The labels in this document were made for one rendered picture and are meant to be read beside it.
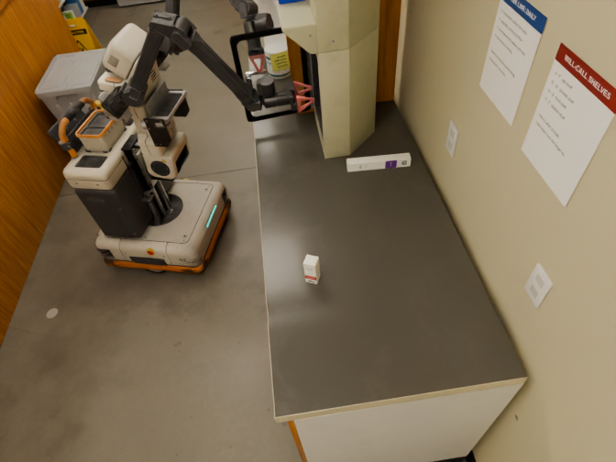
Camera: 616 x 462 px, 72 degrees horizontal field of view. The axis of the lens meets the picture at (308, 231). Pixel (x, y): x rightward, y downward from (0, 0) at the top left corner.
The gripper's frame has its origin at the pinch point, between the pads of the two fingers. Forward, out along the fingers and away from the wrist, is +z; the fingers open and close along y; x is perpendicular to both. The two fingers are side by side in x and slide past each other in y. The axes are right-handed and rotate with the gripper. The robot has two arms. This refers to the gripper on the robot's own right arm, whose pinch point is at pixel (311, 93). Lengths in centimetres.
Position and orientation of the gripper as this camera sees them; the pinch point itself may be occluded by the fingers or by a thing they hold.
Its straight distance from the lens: 184.4
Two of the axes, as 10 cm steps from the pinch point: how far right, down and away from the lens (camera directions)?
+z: 9.9, -1.6, 0.0
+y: -1.2, -7.5, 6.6
